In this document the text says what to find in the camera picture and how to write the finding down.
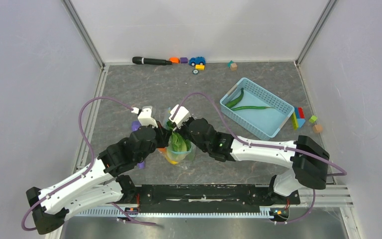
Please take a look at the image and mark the clear zip top bag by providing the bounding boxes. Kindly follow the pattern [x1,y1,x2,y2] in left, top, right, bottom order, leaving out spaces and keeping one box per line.
[159,108,196,167]

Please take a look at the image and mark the green toy cabbage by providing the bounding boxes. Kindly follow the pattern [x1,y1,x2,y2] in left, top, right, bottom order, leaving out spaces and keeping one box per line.
[168,132,191,154]

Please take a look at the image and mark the yellow toy mango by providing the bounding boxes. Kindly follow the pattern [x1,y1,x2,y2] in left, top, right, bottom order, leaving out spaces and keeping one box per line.
[165,154,180,165]

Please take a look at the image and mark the curved green toy bean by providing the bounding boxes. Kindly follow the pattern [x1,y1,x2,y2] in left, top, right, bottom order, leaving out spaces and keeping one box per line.
[225,88,244,109]

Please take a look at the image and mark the thin green toy pepper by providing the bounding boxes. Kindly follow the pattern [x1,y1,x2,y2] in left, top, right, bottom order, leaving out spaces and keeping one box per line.
[229,106,274,111]

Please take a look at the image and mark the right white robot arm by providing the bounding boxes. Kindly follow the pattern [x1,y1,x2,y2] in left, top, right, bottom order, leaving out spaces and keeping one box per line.
[174,118,330,203]

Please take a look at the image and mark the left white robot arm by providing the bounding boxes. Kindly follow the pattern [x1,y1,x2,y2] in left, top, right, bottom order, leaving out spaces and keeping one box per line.
[26,124,172,235]

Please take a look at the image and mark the purple toy cylinder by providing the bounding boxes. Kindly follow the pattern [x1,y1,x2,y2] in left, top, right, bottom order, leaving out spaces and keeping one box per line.
[131,120,146,169]

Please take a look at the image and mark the light blue plastic basket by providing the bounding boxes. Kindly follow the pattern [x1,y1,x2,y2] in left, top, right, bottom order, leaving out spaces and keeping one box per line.
[219,78,294,140]

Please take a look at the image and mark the yellow toy block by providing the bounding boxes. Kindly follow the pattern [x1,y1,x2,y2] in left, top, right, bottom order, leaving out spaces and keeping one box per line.
[195,65,205,71]

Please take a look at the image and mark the blue toy car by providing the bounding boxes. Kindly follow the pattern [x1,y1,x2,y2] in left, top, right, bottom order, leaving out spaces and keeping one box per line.
[189,57,206,66]

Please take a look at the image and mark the teal and wood cubes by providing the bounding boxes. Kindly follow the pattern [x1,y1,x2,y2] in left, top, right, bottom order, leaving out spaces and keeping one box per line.
[228,61,238,71]

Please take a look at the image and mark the purple toy block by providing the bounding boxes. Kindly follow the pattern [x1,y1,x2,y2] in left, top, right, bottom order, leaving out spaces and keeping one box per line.
[180,57,189,64]

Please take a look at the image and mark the orange toy block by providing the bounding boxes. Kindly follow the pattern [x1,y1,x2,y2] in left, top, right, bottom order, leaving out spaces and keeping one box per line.
[169,57,181,64]

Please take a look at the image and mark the black microphone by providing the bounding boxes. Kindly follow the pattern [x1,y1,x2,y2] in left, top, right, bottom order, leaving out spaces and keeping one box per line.
[132,56,173,66]

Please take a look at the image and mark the multicolour block stack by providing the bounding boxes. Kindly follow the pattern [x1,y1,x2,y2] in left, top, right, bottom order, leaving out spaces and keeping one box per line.
[290,107,306,130]

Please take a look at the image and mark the green small cube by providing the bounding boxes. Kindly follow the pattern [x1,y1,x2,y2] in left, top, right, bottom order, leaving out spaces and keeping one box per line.
[309,115,318,123]

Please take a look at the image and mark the wooden small cube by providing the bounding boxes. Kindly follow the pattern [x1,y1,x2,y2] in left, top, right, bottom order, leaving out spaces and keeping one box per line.
[312,124,323,133]

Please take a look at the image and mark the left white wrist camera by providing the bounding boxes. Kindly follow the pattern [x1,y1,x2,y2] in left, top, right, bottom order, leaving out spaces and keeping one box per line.
[131,106,158,128]

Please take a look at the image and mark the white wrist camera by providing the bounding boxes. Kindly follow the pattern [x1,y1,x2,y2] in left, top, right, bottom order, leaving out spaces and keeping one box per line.
[168,105,191,130]
[131,106,158,128]

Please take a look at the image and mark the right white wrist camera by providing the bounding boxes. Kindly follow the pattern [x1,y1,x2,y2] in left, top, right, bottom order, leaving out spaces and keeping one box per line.
[168,105,191,130]

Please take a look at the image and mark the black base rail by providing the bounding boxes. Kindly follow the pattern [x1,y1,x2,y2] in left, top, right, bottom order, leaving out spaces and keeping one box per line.
[117,184,300,213]

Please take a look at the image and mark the white cable duct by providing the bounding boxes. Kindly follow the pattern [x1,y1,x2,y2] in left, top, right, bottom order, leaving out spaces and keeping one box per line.
[75,206,274,219]

